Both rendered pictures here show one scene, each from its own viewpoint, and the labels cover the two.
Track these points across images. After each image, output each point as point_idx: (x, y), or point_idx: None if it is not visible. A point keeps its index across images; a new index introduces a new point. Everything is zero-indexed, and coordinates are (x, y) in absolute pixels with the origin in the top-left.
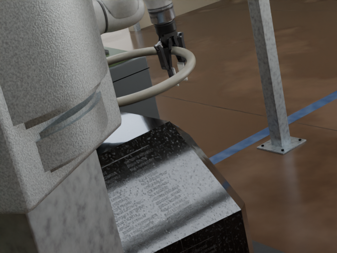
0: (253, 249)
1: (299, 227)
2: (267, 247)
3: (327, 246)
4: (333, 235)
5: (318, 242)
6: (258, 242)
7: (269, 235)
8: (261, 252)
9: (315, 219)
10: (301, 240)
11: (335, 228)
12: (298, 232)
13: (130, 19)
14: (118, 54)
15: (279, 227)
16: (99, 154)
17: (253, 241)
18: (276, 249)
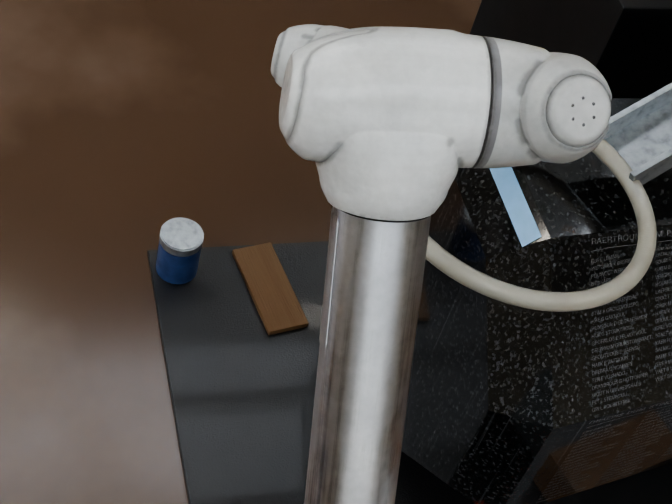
0: (209, 471)
1: (87, 472)
2: (186, 456)
3: (104, 390)
4: (70, 404)
5: (106, 409)
6: (188, 481)
7: (147, 495)
8: (205, 453)
9: (43, 468)
10: (120, 438)
11: (48, 417)
12: (103, 459)
13: None
14: (489, 277)
15: (113, 502)
16: (613, 98)
17: (192, 492)
18: (181, 439)
